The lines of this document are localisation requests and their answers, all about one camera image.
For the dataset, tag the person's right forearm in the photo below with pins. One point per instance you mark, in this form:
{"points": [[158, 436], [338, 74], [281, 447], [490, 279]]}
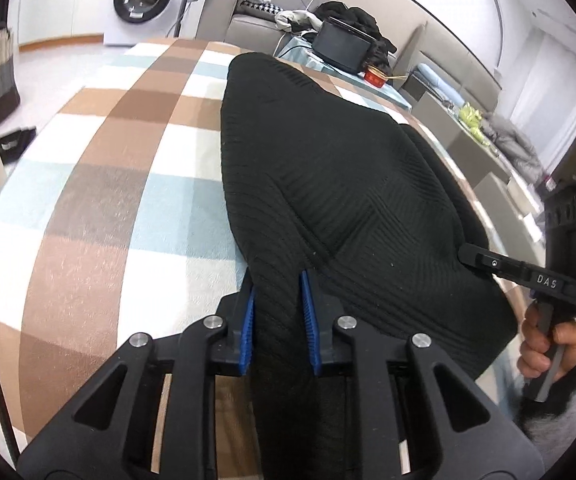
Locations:
{"points": [[557, 410]]}

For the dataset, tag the black jacket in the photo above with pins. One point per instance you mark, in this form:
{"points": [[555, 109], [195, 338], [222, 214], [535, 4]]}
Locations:
{"points": [[362, 17]]}

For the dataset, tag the white grey garment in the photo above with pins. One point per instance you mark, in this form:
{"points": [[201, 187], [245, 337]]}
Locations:
{"points": [[295, 20]]}

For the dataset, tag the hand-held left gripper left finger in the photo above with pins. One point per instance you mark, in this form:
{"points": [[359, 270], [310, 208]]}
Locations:
{"points": [[248, 332]]}

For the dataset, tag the houndstooth pillow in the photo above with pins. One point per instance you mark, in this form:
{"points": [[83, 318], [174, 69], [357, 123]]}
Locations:
{"points": [[263, 7]]}

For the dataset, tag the black tray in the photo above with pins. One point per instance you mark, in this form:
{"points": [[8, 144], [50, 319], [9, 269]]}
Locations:
{"points": [[15, 145]]}

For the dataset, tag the green packets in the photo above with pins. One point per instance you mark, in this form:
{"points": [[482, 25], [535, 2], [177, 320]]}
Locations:
{"points": [[473, 120]]}

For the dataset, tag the person's right hand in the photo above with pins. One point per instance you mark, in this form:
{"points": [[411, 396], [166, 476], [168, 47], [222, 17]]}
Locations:
{"points": [[570, 342]]}

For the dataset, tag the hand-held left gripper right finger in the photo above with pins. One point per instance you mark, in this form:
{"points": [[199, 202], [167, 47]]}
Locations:
{"points": [[311, 327]]}

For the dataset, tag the white cabinets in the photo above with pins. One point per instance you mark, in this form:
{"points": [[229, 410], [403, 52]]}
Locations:
{"points": [[68, 5]]}

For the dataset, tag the checked blanket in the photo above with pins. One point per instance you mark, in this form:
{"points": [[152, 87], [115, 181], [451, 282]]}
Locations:
{"points": [[93, 185]]}

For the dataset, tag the red cup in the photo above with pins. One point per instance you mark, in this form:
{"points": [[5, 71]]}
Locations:
{"points": [[376, 77]]}

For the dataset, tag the black knit sweater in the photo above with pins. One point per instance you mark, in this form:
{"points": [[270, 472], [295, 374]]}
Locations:
{"points": [[343, 185]]}

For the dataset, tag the white curtain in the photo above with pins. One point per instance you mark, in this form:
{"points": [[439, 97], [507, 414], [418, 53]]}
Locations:
{"points": [[552, 95]]}

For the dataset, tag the grey padded coat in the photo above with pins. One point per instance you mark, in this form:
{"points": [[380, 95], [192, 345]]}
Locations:
{"points": [[515, 147]]}

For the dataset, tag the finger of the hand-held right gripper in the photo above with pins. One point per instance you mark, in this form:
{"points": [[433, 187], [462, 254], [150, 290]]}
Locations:
{"points": [[492, 262]]}

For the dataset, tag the beige sofa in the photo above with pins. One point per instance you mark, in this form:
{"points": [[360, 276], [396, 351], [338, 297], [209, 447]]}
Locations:
{"points": [[218, 15]]}

